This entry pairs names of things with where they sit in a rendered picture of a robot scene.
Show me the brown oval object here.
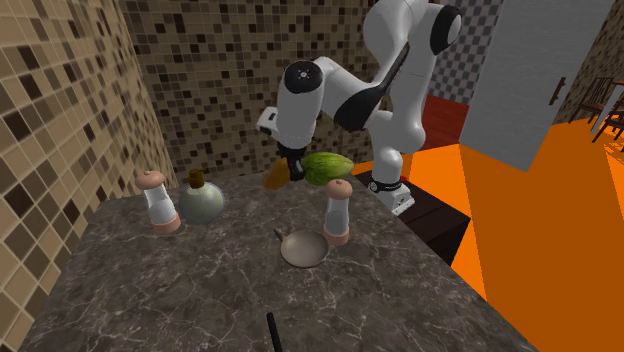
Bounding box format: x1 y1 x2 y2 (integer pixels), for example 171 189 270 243
263 158 293 192

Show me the green oval gourd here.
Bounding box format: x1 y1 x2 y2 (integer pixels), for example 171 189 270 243
301 151 356 187

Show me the pink capped glass shaker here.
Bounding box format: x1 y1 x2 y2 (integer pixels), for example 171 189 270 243
322 178 354 247
134 169 183 236

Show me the small grey frying pan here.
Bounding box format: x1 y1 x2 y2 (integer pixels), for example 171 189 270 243
273 227 331 269

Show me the round green corked bottle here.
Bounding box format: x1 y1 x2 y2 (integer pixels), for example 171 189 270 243
177 168 226 226

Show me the dark robot stand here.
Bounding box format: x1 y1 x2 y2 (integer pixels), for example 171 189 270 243
354 169 472 267

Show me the black stick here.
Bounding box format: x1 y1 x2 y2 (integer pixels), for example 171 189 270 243
265 312 285 352

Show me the dark wooden chair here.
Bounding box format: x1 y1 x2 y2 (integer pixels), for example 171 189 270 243
591 93 624 153
568 76 616 124

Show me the grey door with dark handle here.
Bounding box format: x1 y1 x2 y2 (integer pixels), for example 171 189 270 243
459 0 616 173

